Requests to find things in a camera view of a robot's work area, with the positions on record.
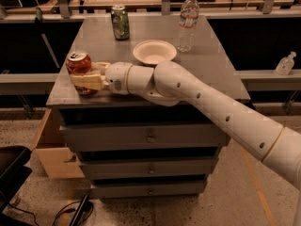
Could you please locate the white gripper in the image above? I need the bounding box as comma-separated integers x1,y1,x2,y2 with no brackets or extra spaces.
71,62,133,95

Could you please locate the grey drawer cabinet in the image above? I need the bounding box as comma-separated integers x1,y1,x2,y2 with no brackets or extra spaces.
47,14,250,186

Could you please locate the white paper bowl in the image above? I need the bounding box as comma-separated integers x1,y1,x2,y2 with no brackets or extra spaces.
133,40,177,65

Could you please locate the top grey drawer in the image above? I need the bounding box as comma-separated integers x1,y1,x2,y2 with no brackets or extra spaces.
60,123,230,152

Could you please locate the clear plastic water bottle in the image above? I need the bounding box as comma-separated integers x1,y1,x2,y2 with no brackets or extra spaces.
178,0,199,52

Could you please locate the green soda can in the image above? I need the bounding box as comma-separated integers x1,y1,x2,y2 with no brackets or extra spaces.
111,5,130,40

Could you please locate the hand sanitizer bottle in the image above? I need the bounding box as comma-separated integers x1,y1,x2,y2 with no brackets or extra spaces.
276,51,296,75

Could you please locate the middle grey drawer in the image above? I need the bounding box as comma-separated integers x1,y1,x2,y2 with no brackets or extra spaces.
79,157,218,180

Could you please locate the bottom grey drawer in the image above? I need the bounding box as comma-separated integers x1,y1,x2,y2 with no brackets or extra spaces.
89,180,207,199

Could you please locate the black floor cable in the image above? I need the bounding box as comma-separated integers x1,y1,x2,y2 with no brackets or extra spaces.
7,194,95,226

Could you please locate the grey drawer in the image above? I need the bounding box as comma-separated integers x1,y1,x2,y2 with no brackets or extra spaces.
79,157,218,180
60,123,230,152
89,180,207,199

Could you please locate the red coke can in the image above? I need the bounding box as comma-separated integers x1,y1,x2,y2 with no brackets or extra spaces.
66,51,96,97

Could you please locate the black bin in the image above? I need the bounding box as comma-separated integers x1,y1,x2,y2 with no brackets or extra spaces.
0,145,32,226

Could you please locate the light wooden box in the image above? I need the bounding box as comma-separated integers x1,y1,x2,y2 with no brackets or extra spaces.
31,108,84,179

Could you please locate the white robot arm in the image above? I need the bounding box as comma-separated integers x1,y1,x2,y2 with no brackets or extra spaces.
71,61,301,189

